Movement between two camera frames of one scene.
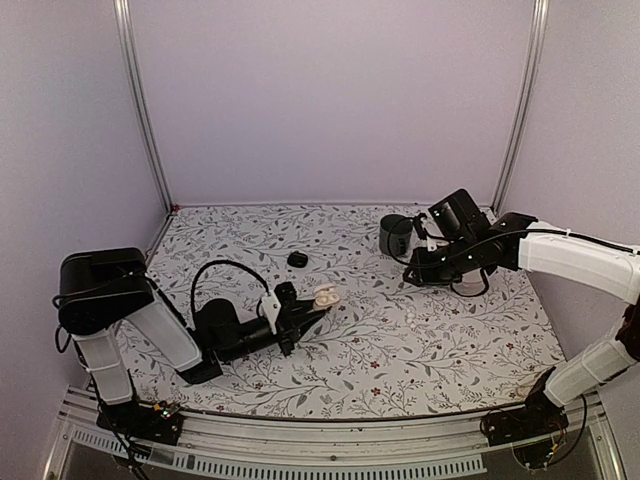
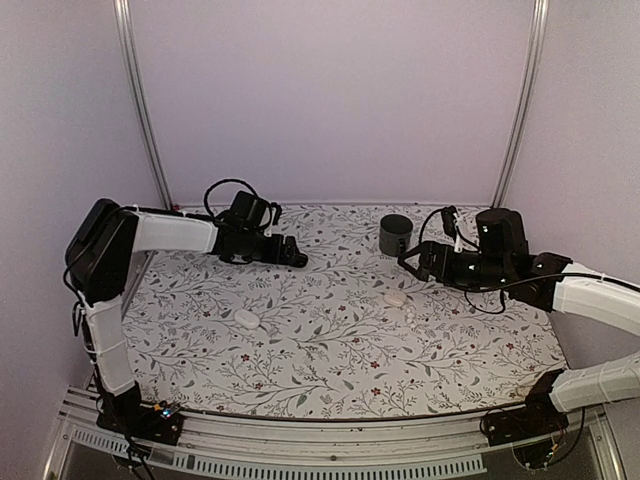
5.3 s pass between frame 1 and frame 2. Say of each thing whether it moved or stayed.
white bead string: stayed
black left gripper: moved
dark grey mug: stayed
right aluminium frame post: stayed
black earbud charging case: stayed
